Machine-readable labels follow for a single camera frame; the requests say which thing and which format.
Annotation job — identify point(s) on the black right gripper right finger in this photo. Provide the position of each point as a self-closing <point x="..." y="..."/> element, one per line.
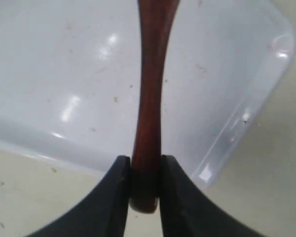
<point x="186" y="212"/>

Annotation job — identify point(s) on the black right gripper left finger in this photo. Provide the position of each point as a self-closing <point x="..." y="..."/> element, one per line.
<point x="102" y="213"/>

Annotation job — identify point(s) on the white plastic tray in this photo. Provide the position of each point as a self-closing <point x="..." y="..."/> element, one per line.
<point x="70" y="79"/>

